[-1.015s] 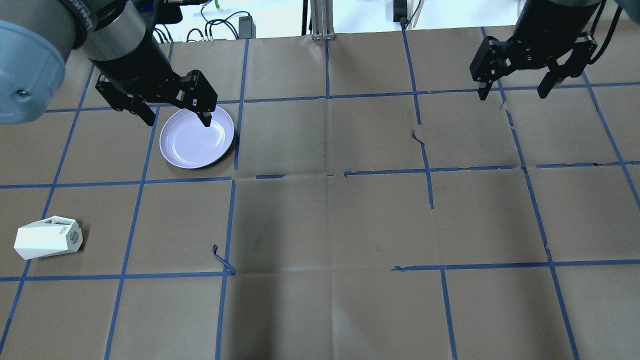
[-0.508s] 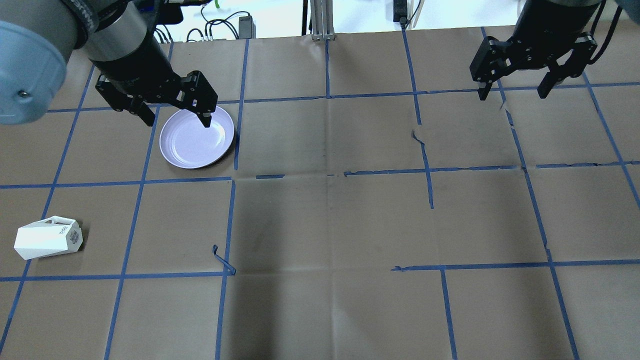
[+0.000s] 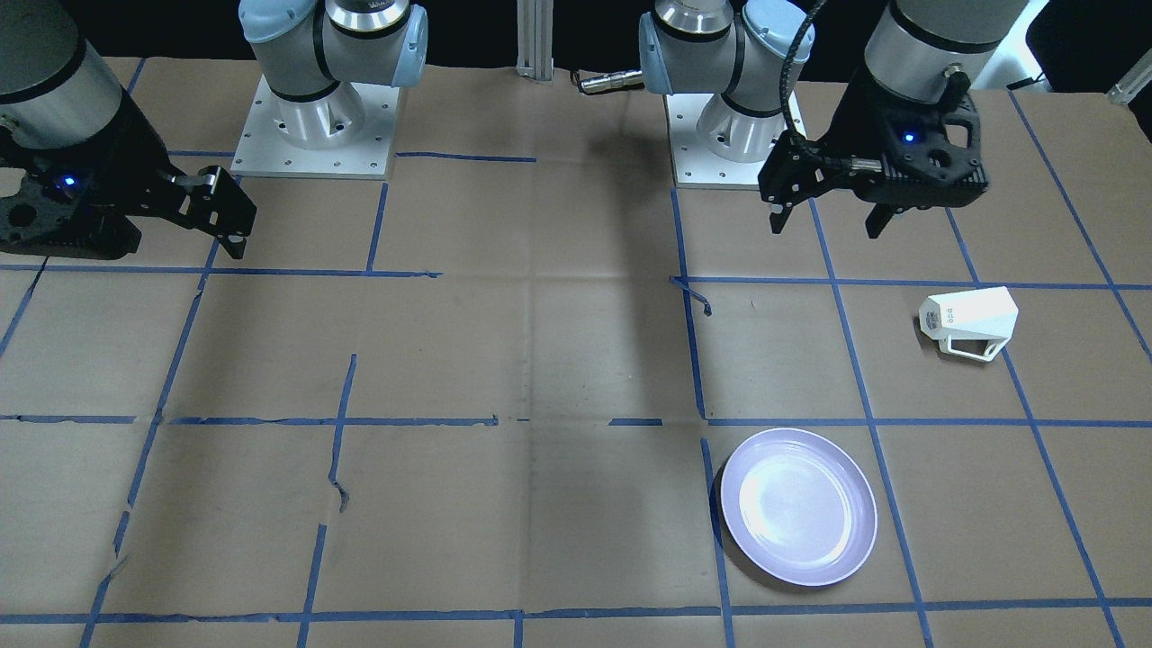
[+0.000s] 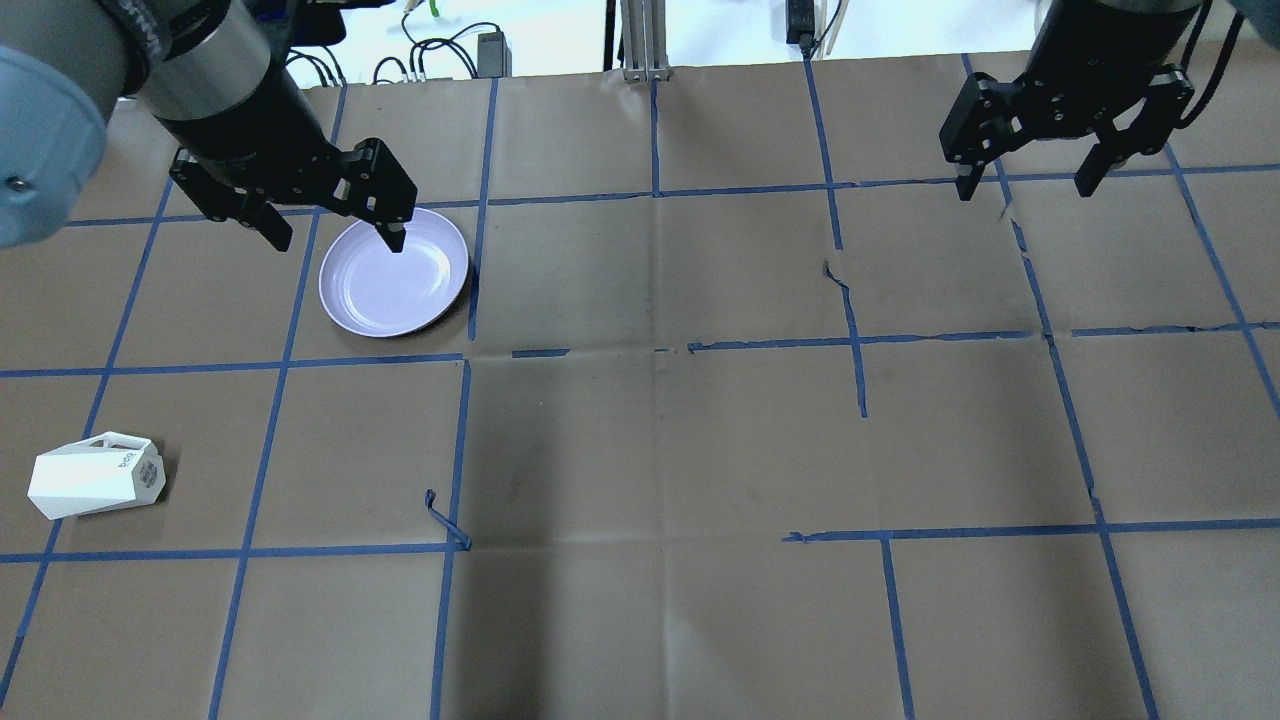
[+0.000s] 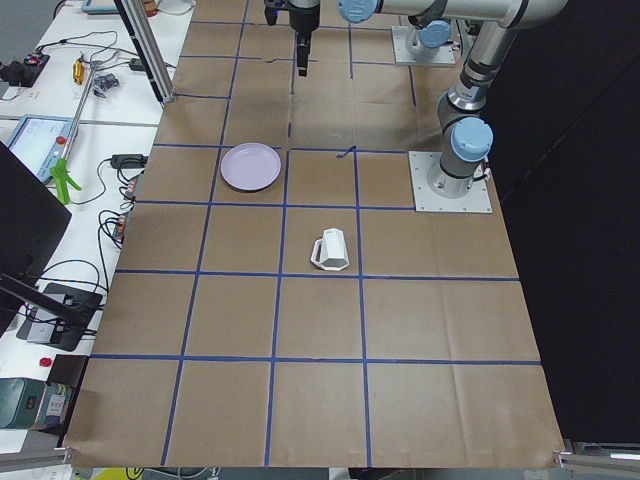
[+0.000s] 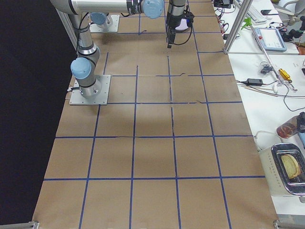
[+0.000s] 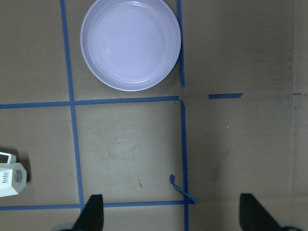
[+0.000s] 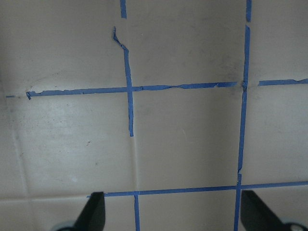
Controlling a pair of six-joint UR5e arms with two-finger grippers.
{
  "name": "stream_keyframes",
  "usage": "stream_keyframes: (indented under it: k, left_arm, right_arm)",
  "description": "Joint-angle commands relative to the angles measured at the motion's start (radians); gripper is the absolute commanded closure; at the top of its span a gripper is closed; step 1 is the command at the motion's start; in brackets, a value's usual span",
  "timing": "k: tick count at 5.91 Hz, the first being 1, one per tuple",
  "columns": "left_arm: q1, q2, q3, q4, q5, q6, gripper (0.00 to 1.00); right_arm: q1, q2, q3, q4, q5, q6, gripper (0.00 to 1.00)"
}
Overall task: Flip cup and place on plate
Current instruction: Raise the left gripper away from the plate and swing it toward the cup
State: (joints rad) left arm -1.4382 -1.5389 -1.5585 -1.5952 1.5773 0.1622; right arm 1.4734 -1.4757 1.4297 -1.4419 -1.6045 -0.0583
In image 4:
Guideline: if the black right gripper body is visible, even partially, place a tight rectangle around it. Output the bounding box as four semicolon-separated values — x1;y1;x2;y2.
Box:
940;65;1196;169

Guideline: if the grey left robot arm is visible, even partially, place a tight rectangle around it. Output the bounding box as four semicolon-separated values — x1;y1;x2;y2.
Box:
1;1;417;252

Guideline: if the lavender round plate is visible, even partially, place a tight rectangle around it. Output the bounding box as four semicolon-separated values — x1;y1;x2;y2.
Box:
316;209;471;340

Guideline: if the white faceted cup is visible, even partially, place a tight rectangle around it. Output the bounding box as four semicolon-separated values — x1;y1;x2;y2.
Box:
27;432;166;520

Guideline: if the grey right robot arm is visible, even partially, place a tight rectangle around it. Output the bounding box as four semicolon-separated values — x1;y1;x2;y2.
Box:
940;1;1277;201

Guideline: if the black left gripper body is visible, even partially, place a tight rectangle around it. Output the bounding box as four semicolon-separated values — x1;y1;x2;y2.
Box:
170;138;419;227

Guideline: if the aluminium frame post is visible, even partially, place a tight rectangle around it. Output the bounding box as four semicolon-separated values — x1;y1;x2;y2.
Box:
616;0;672;83

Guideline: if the black power adapter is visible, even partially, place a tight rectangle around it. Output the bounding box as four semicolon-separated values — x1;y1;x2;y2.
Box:
475;29;512;79

